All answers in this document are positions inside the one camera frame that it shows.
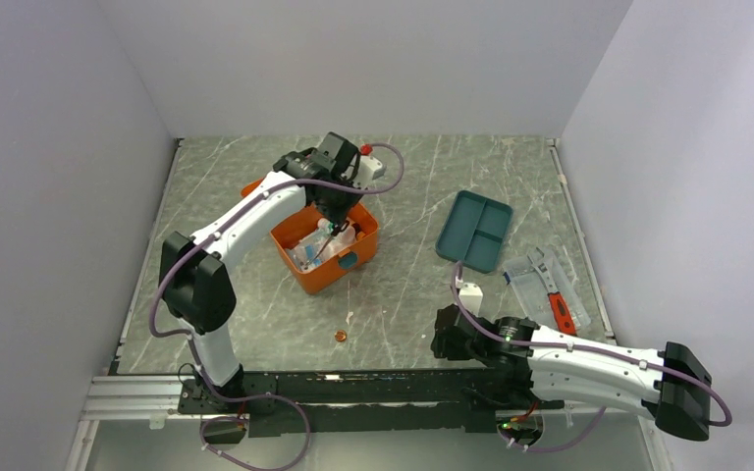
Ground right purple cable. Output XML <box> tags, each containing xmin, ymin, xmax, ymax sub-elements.
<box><xmin>450</xmin><ymin>261</ymin><xmax>734</xmax><ymax>455</ymax></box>

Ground white gauze pack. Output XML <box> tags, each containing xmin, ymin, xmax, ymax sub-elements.
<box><xmin>286</xmin><ymin>226</ymin><xmax>356</xmax><ymax>273</ymax></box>

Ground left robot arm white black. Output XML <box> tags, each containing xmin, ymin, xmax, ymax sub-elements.
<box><xmin>155</xmin><ymin>132</ymin><xmax>386</xmax><ymax>412</ymax></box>

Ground clear plastic case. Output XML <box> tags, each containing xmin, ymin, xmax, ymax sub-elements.
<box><xmin>503</xmin><ymin>246</ymin><xmax>591</xmax><ymax>336</ymax></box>

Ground black handled scissors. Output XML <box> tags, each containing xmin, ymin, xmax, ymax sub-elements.
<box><xmin>308</xmin><ymin>222</ymin><xmax>349</xmax><ymax>267</ymax></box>

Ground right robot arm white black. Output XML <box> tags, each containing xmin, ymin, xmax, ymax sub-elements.
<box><xmin>431</xmin><ymin>304</ymin><xmax>713</xmax><ymax>442</ymax></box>

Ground orange medicine box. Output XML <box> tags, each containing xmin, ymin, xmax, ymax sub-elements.
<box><xmin>270</xmin><ymin>203</ymin><xmax>380</xmax><ymax>294</ymax></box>

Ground purple cable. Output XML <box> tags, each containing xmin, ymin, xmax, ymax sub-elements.
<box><xmin>148</xmin><ymin>142</ymin><xmax>406</xmax><ymax>471</ymax></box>
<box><xmin>450</xmin><ymin>261</ymin><xmax>734</xmax><ymax>455</ymax></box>

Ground white green medicine bottle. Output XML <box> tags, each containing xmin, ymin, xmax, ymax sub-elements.
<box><xmin>316</xmin><ymin>218</ymin><xmax>334</xmax><ymax>239</ymax></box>

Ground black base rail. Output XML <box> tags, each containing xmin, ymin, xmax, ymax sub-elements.
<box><xmin>177</xmin><ymin>368</ymin><xmax>564</xmax><ymax>438</ymax></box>

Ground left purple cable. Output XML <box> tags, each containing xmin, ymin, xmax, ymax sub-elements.
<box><xmin>148</xmin><ymin>142</ymin><xmax>406</xmax><ymax>471</ymax></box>

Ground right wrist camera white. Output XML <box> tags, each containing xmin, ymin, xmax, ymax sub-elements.
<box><xmin>457</xmin><ymin>281</ymin><xmax>484</xmax><ymax>316</ymax></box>

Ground teal plastic tray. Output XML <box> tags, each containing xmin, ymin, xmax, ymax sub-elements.
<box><xmin>435</xmin><ymin>190</ymin><xmax>513</xmax><ymax>274</ymax></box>

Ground red handled adjustable wrench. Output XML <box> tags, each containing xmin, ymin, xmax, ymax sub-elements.
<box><xmin>527</xmin><ymin>247</ymin><xmax>578</xmax><ymax>337</ymax></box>

